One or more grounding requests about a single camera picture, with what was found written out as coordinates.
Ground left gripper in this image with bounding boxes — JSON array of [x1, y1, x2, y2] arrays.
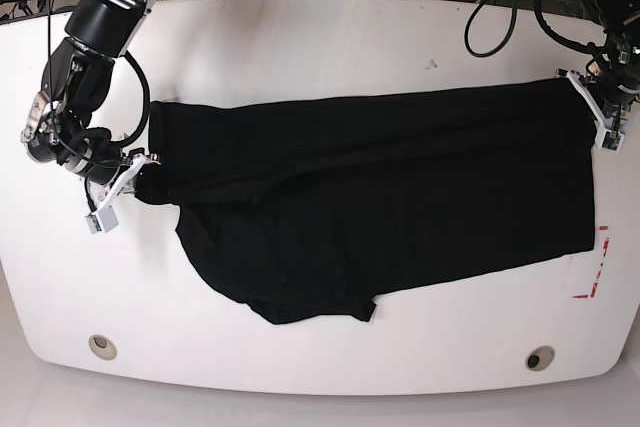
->
[[555, 66, 639, 135]]

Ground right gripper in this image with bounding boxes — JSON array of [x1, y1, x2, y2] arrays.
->
[[80, 128, 163, 212]]

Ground black T-shirt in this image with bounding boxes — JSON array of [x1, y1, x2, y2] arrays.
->
[[143, 78, 596, 324]]

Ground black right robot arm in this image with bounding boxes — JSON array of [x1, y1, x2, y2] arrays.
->
[[21, 0, 156, 186]]

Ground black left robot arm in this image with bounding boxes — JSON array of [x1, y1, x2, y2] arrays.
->
[[534, 0, 639, 132]]

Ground red tape rectangle marking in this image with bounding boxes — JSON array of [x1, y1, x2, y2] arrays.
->
[[572, 225, 612, 300]]

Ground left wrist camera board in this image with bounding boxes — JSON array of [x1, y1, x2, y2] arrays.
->
[[595, 129, 625, 152]]

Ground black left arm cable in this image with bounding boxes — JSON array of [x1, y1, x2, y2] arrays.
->
[[462, 0, 609, 58]]

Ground left table cable grommet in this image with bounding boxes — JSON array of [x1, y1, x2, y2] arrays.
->
[[88, 335, 117, 361]]

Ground table cable grommet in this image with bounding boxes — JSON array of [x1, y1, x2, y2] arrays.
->
[[88, 335, 117, 361], [525, 346, 555, 372]]

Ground right table cable grommet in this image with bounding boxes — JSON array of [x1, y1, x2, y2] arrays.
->
[[525, 346, 555, 372]]

